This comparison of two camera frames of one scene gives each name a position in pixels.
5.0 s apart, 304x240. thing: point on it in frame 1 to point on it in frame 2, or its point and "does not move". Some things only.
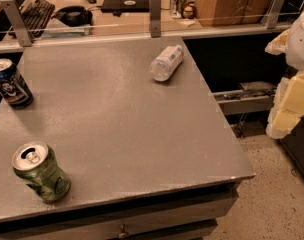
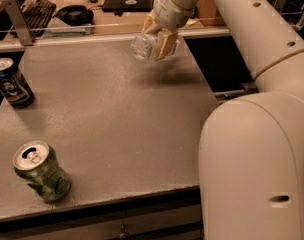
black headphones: (75, 16) does not move
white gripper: (302, 42) to (171, 12)
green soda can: (37, 164) does not move
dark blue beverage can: (9, 82) does not move
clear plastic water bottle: (167, 60) to (142, 44)
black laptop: (126, 4) does not move
